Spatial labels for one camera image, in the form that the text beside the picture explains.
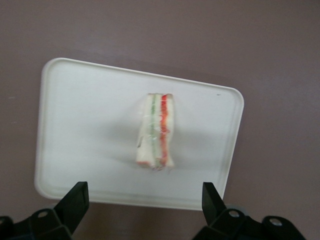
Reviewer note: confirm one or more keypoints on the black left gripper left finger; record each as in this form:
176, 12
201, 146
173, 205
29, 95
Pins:
72, 207

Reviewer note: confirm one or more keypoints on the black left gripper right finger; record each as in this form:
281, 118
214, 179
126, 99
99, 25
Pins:
215, 210

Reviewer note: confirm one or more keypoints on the plastic-wrapped sandwich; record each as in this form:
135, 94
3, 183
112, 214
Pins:
160, 130

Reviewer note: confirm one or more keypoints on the white plastic tray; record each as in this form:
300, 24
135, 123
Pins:
87, 125

